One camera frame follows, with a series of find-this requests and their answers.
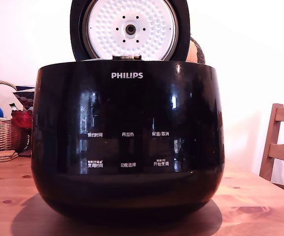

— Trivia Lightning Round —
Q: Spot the black rice cooker lid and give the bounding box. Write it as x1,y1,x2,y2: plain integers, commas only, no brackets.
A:
69,0,190,62

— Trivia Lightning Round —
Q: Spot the black Philips rice cooker body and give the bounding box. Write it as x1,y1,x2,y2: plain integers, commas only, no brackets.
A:
31,59,225,223

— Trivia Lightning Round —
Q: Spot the patterned dotted bowl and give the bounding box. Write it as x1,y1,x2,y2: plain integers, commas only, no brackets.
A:
12,85,35,113

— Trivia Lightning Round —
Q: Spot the wooden chair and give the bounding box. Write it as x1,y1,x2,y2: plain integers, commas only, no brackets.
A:
259,103,284,198

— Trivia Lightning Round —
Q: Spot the stack of woven coasters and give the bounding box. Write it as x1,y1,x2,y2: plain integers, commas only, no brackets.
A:
0,150,19,164

